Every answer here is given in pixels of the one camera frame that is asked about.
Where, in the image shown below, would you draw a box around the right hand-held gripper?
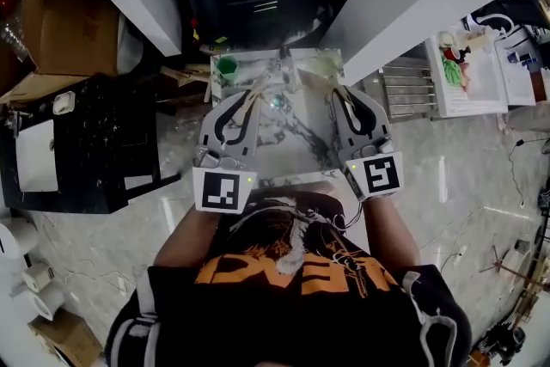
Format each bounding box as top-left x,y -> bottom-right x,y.
329,85 -> 406,203

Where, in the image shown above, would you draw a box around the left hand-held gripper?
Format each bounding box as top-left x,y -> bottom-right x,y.
192,89 -> 261,215

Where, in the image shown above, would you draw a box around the green cup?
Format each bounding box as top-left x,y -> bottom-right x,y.
214,54 -> 241,87

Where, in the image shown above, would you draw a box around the person's left forearm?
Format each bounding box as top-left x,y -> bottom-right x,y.
153,208 -> 223,268

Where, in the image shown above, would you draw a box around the person's right forearm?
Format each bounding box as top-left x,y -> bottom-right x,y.
362,195 -> 422,268

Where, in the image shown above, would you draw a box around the metal rack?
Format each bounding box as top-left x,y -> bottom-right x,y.
379,63 -> 440,120

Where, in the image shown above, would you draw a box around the white marble sink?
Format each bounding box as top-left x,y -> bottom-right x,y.
209,47 -> 347,187

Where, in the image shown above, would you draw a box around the wooden slats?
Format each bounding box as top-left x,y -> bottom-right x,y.
157,63 -> 212,101

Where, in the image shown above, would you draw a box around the chrome sink faucet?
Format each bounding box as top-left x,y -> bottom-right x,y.
277,46 -> 300,94

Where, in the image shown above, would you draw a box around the green toy vegetable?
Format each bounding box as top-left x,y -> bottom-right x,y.
441,58 -> 464,94

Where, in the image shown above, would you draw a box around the white table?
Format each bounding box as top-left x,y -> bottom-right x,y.
422,29 -> 539,119

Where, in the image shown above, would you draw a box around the black speckled cabinet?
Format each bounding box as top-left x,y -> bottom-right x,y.
0,75 -> 182,215

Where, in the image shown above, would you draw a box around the white soap dish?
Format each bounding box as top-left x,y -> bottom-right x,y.
52,91 -> 78,117

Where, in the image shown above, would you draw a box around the black office chair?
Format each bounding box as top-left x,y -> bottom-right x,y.
469,0 -> 550,43

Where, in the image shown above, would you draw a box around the person's black orange-print shirt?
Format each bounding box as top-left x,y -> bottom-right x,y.
105,182 -> 474,367

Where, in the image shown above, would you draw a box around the large cardboard box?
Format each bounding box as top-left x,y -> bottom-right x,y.
0,0 -> 144,105

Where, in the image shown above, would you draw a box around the white rectangular basin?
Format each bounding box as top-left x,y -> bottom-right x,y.
15,119 -> 59,194

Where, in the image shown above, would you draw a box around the small chrome tap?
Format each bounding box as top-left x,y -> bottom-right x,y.
3,108 -> 23,139

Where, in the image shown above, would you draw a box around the small cardboard box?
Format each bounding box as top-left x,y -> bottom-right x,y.
27,309 -> 105,367

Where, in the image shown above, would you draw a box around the black floor cable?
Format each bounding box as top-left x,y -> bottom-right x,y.
508,136 -> 550,208

